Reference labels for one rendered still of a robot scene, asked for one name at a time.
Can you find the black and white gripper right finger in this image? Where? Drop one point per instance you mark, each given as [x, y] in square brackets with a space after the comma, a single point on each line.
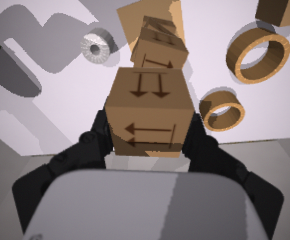
[206, 157]

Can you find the square wooden board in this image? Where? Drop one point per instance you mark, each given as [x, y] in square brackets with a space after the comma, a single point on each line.
[131, 17]

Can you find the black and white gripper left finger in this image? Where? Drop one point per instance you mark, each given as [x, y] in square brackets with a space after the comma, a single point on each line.
[88, 153]

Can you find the brown wooden ring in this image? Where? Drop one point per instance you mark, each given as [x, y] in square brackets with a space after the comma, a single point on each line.
[223, 122]
[274, 59]

